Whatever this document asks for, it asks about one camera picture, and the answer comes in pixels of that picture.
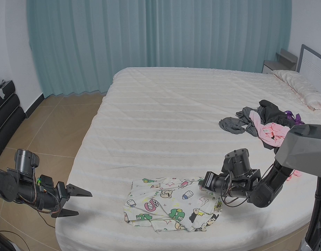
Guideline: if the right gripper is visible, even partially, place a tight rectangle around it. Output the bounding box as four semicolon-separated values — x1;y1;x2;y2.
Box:
202;171;230;193

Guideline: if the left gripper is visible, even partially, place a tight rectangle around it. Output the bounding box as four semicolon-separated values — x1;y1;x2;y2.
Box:
36;181;93;218

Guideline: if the white printed pyjama top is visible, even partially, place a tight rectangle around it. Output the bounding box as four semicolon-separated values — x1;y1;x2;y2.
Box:
123;176;223;232

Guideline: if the grey garment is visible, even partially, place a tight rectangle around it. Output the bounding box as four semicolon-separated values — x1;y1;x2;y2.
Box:
219;107;260;136

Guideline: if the pink garment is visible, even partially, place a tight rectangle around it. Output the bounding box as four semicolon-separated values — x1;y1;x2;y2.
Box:
249;111;302;181

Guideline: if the bed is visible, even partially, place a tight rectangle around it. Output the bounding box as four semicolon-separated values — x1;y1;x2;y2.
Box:
55;44;321;251

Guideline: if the black garment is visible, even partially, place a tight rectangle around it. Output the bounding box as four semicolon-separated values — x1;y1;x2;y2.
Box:
258;100;297;148

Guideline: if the purple garment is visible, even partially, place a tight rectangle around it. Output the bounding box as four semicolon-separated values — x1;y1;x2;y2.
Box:
284;111;304;125

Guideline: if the black chest of drawers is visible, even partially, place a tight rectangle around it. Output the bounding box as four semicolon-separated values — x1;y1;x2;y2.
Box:
0;80;25;167

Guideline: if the cream pillow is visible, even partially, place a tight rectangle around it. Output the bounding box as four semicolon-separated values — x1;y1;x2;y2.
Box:
271;70;321;111

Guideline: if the grey white bedside table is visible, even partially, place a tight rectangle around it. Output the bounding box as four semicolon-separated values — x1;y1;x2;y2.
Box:
262;49;298;74

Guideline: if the blue-green curtain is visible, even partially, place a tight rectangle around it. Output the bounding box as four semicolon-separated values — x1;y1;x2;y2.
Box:
27;0;291;99

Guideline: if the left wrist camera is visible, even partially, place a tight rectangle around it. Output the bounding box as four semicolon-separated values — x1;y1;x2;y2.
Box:
40;175;54;191

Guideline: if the black cable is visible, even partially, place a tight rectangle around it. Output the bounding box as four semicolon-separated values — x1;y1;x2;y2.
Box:
36;211;56;228

